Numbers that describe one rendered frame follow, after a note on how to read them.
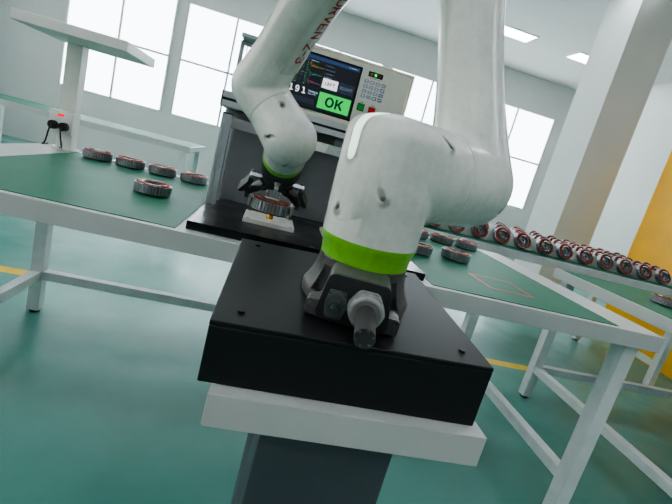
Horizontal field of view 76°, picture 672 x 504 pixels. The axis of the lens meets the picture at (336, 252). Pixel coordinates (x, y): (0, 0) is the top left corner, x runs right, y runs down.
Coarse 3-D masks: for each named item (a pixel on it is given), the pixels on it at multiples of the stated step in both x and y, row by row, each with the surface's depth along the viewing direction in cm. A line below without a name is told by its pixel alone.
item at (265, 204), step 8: (256, 200) 114; (264, 200) 113; (272, 200) 121; (280, 200) 122; (256, 208) 114; (264, 208) 114; (272, 208) 113; (280, 208) 114; (288, 208) 116; (280, 216) 116
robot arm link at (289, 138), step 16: (288, 96) 83; (256, 112) 83; (272, 112) 81; (288, 112) 81; (256, 128) 84; (272, 128) 81; (288, 128) 80; (304, 128) 81; (272, 144) 82; (288, 144) 81; (304, 144) 82; (272, 160) 86; (288, 160) 83; (304, 160) 85; (288, 176) 92
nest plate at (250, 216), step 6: (246, 210) 133; (246, 216) 123; (252, 216) 126; (258, 216) 128; (264, 216) 131; (252, 222) 122; (258, 222) 122; (264, 222) 122; (270, 222) 124; (276, 222) 127; (282, 222) 129; (288, 222) 132; (276, 228) 123; (282, 228) 123; (288, 228) 124
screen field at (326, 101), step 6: (324, 96) 135; (330, 96) 136; (336, 96) 136; (318, 102) 135; (324, 102) 136; (330, 102) 136; (336, 102) 136; (342, 102) 136; (348, 102) 137; (324, 108) 136; (330, 108) 136; (336, 108) 137; (342, 108) 137; (348, 108) 137; (342, 114) 137
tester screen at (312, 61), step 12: (312, 60) 132; (324, 60) 133; (300, 72) 133; (312, 72) 133; (324, 72) 134; (336, 72) 134; (348, 72) 134; (300, 84) 133; (312, 84) 134; (348, 84) 135; (312, 96) 135; (348, 96) 136
